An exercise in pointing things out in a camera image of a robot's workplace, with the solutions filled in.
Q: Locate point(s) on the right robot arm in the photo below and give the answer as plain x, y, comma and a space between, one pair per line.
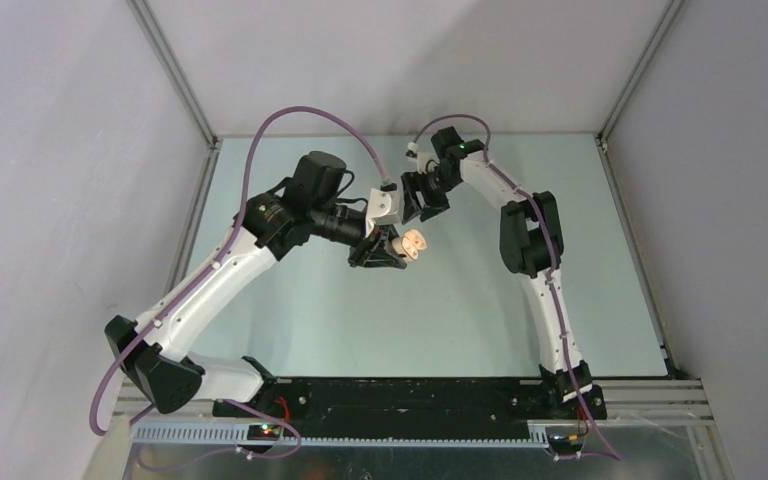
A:
531, 244

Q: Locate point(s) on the aluminium frame rail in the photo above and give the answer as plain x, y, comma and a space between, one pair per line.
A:
648, 403

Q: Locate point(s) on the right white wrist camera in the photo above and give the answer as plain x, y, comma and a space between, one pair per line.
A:
424, 161

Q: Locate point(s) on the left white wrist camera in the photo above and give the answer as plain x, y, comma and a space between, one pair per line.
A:
384, 207

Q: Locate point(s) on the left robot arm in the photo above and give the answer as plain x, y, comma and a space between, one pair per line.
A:
155, 348

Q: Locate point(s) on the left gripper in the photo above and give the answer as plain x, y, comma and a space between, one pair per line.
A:
377, 250

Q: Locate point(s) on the white earbud charging case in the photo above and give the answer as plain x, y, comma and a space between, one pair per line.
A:
409, 245

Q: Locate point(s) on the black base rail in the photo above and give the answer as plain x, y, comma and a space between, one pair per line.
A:
424, 409

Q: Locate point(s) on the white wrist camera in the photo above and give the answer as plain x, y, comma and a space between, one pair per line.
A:
384, 207
424, 161

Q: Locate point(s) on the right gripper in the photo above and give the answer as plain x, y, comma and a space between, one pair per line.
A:
414, 182

